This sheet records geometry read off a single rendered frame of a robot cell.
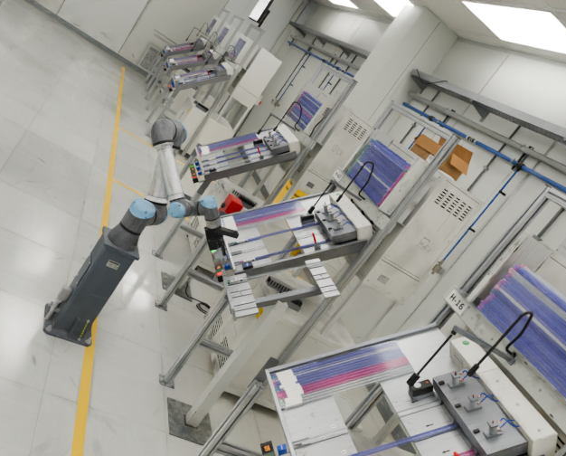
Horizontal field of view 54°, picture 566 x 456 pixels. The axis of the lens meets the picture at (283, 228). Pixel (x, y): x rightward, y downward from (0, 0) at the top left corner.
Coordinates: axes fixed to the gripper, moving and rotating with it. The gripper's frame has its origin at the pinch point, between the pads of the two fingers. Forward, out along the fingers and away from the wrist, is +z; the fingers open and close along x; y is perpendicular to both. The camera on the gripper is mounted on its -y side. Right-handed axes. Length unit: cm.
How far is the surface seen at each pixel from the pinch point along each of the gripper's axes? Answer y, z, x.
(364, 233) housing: -73, 1, 8
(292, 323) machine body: -27, 44, 10
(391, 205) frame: -87, -13, 11
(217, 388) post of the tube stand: 19, 47, 40
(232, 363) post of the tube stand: 9, 34, 40
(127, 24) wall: 53, -42, -871
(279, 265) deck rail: -25.7, 5.9, 9.9
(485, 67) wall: -287, -5, -230
